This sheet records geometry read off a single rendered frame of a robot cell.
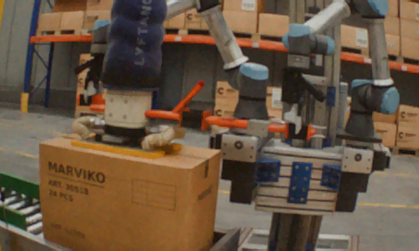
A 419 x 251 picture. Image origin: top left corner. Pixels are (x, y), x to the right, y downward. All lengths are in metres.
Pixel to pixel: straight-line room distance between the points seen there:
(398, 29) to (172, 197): 7.55
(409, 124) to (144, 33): 7.47
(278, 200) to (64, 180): 0.91
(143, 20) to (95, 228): 0.75
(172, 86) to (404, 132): 4.79
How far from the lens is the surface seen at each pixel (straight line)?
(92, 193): 1.85
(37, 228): 2.21
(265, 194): 2.28
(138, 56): 1.85
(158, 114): 1.88
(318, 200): 2.27
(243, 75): 2.26
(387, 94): 2.10
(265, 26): 8.99
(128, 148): 1.83
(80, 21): 10.19
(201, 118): 1.83
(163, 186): 1.73
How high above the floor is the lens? 1.29
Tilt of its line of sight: 7 degrees down
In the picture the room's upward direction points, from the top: 5 degrees clockwise
